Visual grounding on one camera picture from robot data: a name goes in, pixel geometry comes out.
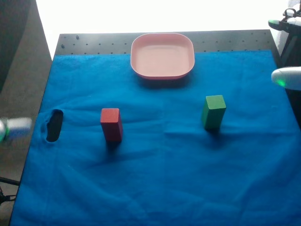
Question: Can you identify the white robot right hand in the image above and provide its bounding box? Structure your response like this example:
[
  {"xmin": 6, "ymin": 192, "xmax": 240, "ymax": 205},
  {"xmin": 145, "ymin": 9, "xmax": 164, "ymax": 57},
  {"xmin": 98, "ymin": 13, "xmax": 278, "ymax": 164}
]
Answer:
[{"xmin": 268, "ymin": 8, "xmax": 301, "ymax": 91}]

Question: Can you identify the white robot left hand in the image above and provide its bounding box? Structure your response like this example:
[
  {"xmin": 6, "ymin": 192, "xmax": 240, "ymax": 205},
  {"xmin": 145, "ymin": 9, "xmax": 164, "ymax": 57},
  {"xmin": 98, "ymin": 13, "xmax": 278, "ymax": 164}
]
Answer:
[{"xmin": 0, "ymin": 117, "xmax": 33, "ymax": 143}]

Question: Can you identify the green rectangular block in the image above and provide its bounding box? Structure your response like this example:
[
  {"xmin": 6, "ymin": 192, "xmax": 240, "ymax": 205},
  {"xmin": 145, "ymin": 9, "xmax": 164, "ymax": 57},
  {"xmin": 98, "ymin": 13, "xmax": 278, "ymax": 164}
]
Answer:
[{"xmin": 200, "ymin": 95, "xmax": 227, "ymax": 131}]

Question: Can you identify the red rectangular block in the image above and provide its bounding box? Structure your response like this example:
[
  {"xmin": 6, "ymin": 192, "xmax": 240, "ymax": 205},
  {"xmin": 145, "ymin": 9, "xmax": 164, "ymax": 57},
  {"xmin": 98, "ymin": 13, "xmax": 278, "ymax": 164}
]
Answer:
[{"xmin": 100, "ymin": 108, "xmax": 123, "ymax": 143}]

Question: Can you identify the pink square plate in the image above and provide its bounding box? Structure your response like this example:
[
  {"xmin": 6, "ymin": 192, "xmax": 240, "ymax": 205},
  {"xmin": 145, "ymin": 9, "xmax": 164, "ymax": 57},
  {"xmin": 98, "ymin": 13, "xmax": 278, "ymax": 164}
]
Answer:
[{"xmin": 130, "ymin": 32, "xmax": 196, "ymax": 81}]

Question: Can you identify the black stand leg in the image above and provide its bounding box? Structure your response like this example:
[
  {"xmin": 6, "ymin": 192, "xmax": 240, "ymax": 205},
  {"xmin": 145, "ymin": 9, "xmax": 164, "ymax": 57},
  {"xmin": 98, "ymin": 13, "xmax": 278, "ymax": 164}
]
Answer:
[{"xmin": 0, "ymin": 177, "xmax": 21, "ymax": 187}]

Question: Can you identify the blue cloth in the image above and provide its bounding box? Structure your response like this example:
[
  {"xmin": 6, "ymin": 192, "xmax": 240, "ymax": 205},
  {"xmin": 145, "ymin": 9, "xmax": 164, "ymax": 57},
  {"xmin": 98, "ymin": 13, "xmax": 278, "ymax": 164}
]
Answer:
[{"xmin": 9, "ymin": 48, "xmax": 301, "ymax": 226}]

